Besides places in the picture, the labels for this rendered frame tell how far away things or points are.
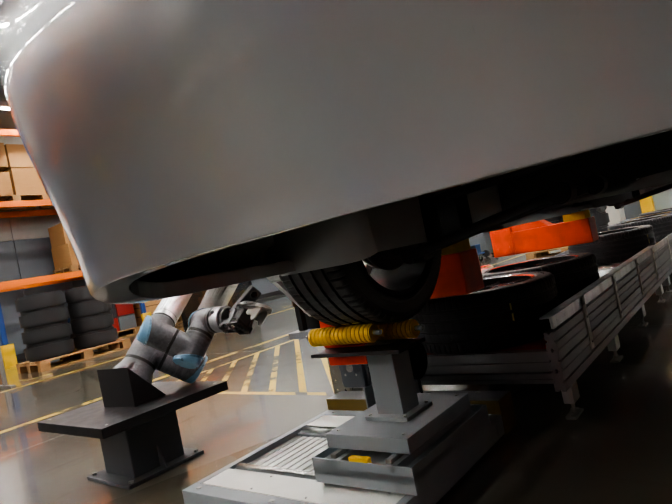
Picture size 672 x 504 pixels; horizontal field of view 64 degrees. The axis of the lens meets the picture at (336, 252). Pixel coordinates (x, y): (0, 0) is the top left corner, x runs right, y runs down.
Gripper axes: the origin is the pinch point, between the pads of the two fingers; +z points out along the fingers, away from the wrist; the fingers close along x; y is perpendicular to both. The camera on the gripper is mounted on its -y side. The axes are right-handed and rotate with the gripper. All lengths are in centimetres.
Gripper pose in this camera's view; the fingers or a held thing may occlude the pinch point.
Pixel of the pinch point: (269, 307)
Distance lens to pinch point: 177.1
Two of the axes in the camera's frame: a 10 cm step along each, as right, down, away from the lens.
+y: -2.9, 7.8, -5.6
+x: -5.7, -6.1, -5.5
